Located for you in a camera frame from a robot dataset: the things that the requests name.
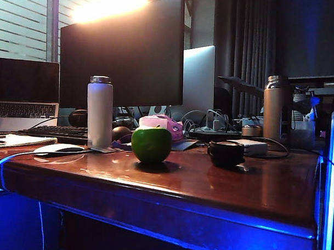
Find black thermos bottle cap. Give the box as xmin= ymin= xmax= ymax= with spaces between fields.
xmin=207 ymin=140 xmax=246 ymax=168

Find green apple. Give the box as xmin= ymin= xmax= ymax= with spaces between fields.
xmin=130 ymin=126 xmax=173 ymax=164

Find white thermos bottle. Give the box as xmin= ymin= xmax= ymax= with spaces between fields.
xmin=85 ymin=75 xmax=115 ymax=149

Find bronze thermos bottle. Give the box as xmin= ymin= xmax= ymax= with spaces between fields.
xmin=261 ymin=75 xmax=295 ymax=149

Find pink plush toy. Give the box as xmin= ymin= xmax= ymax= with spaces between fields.
xmin=138 ymin=114 xmax=184 ymax=144

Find grey flat card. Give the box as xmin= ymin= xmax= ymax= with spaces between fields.
xmin=171 ymin=138 xmax=199 ymax=152

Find black power strip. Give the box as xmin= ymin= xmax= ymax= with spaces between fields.
xmin=188 ymin=125 xmax=243 ymax=143

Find dark brown round object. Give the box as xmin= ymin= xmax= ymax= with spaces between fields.
xmin=111 ymin=125 xmax=133 ymax=143

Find white charger plug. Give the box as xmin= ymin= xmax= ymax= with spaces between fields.
xmin=206 ymin=109 xmax=222 ymax=130

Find silver display back panel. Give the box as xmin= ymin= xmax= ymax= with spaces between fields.
xmin=180 ymin=44 xmax=217 ymax=113

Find small silver flat coaster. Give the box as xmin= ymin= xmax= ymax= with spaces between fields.
xmin=89 ymin=146 xmax=114 ymax=154

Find large black monitor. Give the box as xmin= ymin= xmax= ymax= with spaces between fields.
xmin=57 ymin=0 xmax=187 ymax=113

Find dark round speaker ball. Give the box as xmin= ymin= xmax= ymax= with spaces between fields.
xmin=67 ymin=109 xmax=88 ymax=128

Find white power adapter brick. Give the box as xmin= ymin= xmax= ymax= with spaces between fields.
xmin=226 ymin=138 xmax=269 ymax=157

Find black keyboard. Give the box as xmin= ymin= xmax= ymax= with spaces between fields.
xmin=16 ymin=124 xmax=89 ymax=146

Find white computer mouse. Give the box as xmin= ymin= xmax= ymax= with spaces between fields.
xmin=33 ymin=143 xmax=86 ymax=158

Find dark pleated curtain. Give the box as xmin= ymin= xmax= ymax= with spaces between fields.
xmin=211 ymin=0 xmax=281 ymax=117

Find clear plastic container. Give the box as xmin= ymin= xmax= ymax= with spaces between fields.
xmin=290 ymin=120 xmax=316 ymax=150

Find white paper notebook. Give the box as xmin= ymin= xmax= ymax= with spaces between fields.
xmin=0 ymin=132 xmax=59 ymax=151

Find open silver laptop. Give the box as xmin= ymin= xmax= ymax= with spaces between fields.
xmin=0 ymin=57 xmax=62 ymax=134

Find blue lit vertical panel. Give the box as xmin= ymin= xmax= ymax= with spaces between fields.
xmin=321 ymin=100 xmax=334 ymax=250

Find white window blinds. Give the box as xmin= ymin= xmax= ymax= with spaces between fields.
xmin=0 ymin=0 xmax=48 ymax=62

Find white coiled cable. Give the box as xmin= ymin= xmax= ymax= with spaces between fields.
xmin=180 ymin=109 xmax=212 ymax=132

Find purple strap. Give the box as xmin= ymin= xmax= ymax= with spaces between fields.
xmin=112 ymin=133 xmax=134 ymax=151

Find black adapter cable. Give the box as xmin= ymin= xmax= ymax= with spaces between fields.
xmin=244 ymin=136 xmax=291 ymax=160

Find white mouse cable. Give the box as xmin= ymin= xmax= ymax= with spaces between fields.
xmin=0 ymin=149 xmax=37 ymax=181

